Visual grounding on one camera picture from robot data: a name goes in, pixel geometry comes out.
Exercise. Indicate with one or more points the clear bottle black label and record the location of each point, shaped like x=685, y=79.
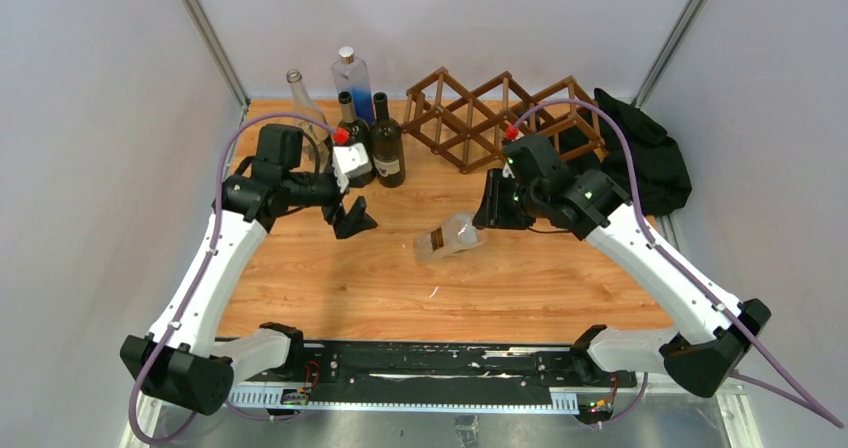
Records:
x=317, y=141

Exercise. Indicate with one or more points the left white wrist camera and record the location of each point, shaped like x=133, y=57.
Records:
x=350, y=162

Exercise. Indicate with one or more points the black cloth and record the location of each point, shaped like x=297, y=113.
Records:
x=662, y=177

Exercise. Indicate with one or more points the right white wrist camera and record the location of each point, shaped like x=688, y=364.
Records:
x=509, y=151

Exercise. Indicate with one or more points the blue square glass bottle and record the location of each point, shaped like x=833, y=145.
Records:
x=350, y=73

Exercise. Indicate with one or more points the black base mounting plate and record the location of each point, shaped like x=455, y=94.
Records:
x=437, y=377

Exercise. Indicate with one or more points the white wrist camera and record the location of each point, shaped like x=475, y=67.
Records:
x=350, y=162
x=509, y=151

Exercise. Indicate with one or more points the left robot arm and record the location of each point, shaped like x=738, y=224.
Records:
x=179, y=360

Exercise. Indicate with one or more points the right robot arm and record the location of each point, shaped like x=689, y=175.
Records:
x=711, y=328

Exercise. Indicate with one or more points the clear bottle black cap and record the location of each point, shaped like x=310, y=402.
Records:
x=451, y=236

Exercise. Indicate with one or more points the olive green wine bottle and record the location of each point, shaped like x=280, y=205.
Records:
x=358, y=131

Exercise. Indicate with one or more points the dark wine bottle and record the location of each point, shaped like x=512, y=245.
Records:
x=388, y=153

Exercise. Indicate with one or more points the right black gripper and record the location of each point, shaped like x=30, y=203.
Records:
x=491, y=213

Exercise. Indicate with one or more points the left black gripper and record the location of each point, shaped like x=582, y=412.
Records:
x=357, y=219

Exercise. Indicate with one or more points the brown wooden wine rack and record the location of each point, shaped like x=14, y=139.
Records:
x=468, y=127

